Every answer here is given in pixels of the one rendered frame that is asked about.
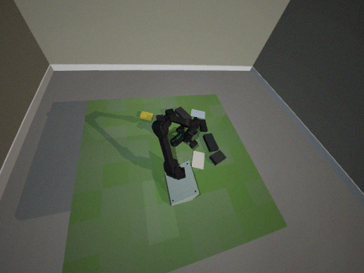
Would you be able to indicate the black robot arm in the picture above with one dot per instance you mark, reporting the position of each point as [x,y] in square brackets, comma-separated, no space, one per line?
[161,129]

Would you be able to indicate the light grey flat panel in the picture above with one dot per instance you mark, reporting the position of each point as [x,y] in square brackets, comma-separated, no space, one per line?
[197,113]

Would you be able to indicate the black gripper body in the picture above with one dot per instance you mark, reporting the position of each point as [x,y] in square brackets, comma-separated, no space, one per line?
[186,136]

